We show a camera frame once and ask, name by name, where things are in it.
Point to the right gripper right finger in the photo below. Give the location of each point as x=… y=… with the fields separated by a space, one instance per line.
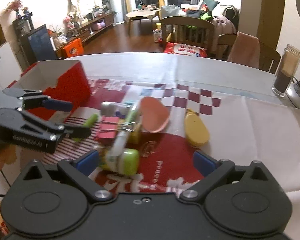
x=215 y=172

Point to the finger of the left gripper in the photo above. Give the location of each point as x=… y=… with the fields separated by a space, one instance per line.
x=31 y=99
x=36 y=124

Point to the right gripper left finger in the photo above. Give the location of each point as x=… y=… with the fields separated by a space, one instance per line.
x=76 y=173

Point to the pink binder clip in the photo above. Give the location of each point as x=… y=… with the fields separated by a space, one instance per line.
x=110 y=126

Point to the yellow oval case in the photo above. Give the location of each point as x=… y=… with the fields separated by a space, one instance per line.
x=196 y=133

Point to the green-capped plastic bottle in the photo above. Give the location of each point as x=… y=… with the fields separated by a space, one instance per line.
x=115 y=157

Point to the pink heart-shaped dish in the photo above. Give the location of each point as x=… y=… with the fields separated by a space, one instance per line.
x=155 y=116

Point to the person's left hand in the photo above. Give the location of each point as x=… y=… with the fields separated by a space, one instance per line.
x=7 y=155

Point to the red white cardboard box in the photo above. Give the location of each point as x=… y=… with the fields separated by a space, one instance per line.
x=60 y=79

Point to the dark blue cabinet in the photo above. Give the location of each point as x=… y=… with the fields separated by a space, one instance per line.
x=40 y=44

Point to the orange gift box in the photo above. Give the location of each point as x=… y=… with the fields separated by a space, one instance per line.
x=72 y=49

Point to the wooden tv console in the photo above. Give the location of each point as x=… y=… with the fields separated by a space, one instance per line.
x=88 y=31

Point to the red printed cushion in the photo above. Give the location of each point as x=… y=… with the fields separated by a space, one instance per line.
x=184 y=49

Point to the pink towel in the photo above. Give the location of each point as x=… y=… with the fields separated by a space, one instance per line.
x=245 y=50

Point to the chair with pink towel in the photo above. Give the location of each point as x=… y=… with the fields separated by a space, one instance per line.
x=269 y=57

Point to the glass jar with brown powder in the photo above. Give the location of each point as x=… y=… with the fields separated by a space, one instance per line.
x=286 y=70

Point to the round coffee table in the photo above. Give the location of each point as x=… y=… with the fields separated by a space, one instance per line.
x=141 y=15

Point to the wooden dining chair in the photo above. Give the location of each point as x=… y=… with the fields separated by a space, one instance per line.
x=187 y=30

